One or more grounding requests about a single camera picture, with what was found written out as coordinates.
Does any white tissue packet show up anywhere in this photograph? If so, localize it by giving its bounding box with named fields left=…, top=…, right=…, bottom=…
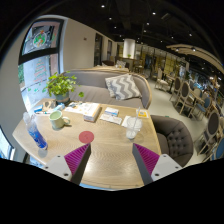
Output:
left=104, top=106, right=120, bottom=117

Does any white tube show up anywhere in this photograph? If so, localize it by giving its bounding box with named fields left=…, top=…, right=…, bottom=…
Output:
left=34, top=110, right=51, bottom=116

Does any black-framed decorated window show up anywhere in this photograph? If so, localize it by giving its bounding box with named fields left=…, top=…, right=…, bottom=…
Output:
left=18, top=18, right=65, bottom=108

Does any grey white chevron cushion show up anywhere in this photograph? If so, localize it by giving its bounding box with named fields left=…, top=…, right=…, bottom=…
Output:
left=104, top=73, right=143, bottom=101

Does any green potted plant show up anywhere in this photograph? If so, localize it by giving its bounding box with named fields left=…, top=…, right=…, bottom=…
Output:
left=42, top=71, right=85, bottom=104

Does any flat round red coaster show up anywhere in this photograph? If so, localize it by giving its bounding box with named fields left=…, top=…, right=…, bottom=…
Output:
left=78, top=130, right=95, bottom=145

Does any grey curved sofa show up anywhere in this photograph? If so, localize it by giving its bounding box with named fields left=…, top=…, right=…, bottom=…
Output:
left=63, top=68, right=153, bottom=109

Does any yellow card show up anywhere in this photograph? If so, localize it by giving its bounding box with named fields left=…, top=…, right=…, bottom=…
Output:
left=137, top=108, right=150, bottom=119

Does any white paper napkin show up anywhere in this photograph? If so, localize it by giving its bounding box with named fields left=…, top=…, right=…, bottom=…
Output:
left=121, top=115, right=138, bottom=129

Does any brown cardboard stand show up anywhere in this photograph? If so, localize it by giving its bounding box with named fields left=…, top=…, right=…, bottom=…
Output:
left=41, top=99, right=58, bottom=111

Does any clear plastic cup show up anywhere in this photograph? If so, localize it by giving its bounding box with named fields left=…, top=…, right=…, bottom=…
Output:
left=125, top=116, right=143, bottom=140

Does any clear blue-labelled water bottle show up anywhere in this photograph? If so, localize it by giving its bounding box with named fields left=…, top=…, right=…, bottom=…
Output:
left=22, top=111, right=49, bottom=150

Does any light blue small box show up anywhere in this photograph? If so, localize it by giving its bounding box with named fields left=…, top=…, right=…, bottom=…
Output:
left=53, top=103, right=66, bottom=112

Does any white drinking straw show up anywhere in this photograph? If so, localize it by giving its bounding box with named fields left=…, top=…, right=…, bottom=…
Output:
left=134, top=106, right=141, bottom=129

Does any group of ceiling lights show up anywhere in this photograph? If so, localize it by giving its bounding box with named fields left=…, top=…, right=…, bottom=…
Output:
left=99, top=3, right=198, bottom=53

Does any white round column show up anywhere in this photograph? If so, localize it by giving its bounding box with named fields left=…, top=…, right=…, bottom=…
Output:
left=122, top=38, right=137, bottom=60

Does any pale green ceramic mug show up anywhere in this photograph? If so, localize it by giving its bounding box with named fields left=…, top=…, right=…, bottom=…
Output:
left=48, top=109, right=72, bottom=130

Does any group of dining chairs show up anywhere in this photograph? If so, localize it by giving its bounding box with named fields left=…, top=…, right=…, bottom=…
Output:
left=153, top=68, right=224, bottom=161

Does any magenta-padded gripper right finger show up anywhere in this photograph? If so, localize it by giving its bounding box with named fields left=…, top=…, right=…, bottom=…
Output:
left=132, top=143, right=184, bottom=186

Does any white printed paper sheet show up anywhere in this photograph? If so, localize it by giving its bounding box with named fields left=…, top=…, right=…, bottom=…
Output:
left=99, top=113, right=124, bottom=126

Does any grey tufted armchair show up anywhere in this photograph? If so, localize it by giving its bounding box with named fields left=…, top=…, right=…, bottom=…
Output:
left=150, top=114, right=195, bottom=168

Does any printed paper leaflet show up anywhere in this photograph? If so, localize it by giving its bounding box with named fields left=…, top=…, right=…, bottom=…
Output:
left=63, top=101, right=98, bottom=116

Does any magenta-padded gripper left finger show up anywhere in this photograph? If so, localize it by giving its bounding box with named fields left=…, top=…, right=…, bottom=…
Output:
left=43, top=143, right=92, bottom=186

